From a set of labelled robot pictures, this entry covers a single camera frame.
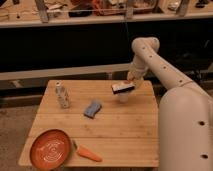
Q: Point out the orange plate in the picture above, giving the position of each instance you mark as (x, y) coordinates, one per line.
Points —
(50, 150)

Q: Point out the cluttered wooden shelf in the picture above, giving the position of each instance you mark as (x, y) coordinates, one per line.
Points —
(34, 13)

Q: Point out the wooden table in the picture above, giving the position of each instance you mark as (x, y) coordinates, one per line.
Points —
(122, 134)

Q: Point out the blue sponge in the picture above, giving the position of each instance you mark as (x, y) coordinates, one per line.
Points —
(92, 109)

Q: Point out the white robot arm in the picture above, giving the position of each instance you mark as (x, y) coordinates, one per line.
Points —
(185, 118)

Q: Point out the orange toy carrot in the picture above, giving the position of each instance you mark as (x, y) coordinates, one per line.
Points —
(86, 153)

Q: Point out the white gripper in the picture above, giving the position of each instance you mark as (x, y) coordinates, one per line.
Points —
(136, 76)

